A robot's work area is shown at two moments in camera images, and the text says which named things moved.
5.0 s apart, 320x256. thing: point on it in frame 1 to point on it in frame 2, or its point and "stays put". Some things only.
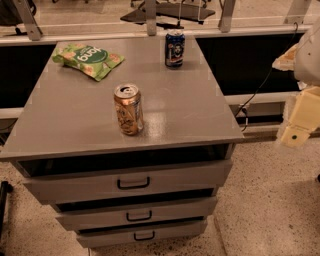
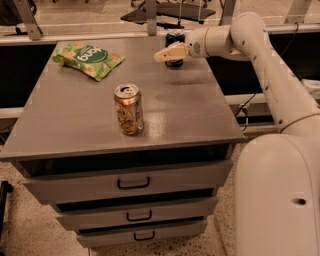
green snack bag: (87, 59) stays put
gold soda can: (127, 100) stays put
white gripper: (308, 61) to (196, 43)
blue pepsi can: (175, 43) stays put
